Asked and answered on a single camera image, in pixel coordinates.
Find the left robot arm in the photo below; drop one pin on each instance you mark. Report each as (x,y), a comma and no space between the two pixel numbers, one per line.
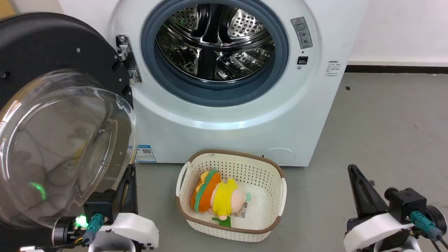
(64,232)

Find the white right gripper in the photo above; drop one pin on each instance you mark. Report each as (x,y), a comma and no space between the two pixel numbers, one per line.
(376,229)

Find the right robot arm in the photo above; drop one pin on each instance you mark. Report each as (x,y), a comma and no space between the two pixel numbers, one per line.
(436,220)

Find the stainless steel washer drum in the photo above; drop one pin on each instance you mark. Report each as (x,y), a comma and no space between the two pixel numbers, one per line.
(215,42)

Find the black round glass washer door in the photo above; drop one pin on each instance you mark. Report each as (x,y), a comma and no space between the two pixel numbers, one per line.
(52,115)

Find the white plastic laundry basket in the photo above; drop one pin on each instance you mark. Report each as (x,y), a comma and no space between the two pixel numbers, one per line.
(259,182)

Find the white paper tag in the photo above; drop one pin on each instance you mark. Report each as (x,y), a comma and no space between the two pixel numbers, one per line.
(241,211)

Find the grey warning label sticker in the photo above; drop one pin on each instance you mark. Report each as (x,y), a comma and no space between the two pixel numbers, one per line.
(301,32)

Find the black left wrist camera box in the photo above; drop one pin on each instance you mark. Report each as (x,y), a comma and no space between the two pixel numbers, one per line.
(100,205)

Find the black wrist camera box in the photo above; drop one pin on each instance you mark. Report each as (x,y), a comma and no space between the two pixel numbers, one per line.
(407,203)
(100,205)

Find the blue QR code sticker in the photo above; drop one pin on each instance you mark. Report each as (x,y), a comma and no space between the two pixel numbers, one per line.
(146,153)

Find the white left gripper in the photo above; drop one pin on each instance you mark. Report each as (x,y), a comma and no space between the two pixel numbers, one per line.
(131,227)

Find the metal door hinge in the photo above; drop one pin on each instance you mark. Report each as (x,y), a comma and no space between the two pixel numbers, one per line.
(128,59)

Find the black wall baseboard strip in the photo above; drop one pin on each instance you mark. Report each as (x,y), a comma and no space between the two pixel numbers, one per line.
(395,69)

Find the yellow orange plush doll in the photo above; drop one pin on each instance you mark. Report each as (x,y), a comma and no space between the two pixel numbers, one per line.
(218,196)

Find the black door latch slot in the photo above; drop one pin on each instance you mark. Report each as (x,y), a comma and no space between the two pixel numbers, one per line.
(302,60)

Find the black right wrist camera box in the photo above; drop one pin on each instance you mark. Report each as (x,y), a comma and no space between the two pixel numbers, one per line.
(407,203)

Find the small printed text sticker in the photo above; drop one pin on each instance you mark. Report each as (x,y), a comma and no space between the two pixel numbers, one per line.
(332,68)

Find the white front-load washing machine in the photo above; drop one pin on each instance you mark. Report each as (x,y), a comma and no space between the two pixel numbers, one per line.
(217,136)

